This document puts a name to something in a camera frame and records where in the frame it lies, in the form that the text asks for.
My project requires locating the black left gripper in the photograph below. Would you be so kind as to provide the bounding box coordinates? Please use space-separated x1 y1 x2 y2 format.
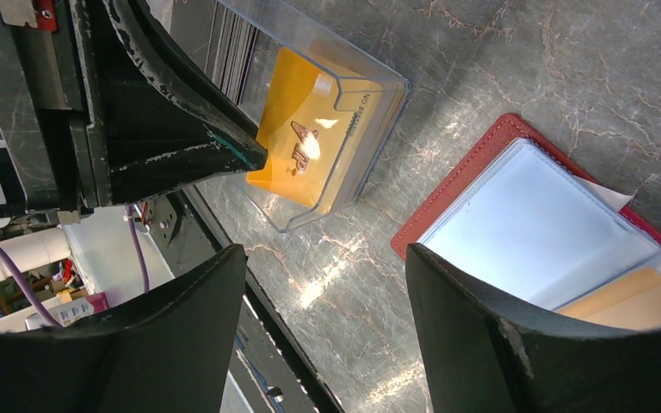
0 1 268 228

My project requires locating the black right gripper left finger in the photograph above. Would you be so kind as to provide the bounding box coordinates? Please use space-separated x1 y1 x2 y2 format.
0 244 247 412

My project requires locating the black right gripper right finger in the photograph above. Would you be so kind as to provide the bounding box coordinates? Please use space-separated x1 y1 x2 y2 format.
405 243 661 412

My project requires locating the red leather card holder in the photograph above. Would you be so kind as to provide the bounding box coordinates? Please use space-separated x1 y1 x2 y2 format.
391 114 661 312

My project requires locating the clear plastic card box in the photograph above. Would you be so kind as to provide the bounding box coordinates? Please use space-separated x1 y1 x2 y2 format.
168 0 412 234

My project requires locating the gold credit card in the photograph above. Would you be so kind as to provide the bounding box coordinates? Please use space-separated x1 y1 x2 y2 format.
557 268 661 330

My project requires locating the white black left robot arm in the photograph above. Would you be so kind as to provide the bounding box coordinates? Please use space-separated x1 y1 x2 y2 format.
0 1 268 280

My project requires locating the orange card stack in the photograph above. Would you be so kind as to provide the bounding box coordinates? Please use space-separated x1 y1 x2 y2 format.
245 47 384 213

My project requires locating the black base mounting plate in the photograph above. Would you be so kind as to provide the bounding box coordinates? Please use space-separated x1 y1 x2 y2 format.
138 186 343 412

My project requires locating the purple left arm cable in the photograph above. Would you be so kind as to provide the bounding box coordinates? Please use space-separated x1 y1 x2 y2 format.
0 206 152 329

